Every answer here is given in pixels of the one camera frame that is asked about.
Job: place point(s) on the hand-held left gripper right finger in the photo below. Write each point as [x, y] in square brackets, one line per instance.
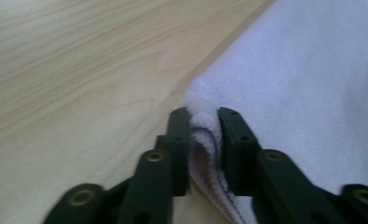
[238, 149]

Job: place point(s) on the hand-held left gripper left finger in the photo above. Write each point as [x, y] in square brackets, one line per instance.
[176, 146]

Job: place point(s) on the pale lavender printed towel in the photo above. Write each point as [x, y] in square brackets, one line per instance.
[297, 77]

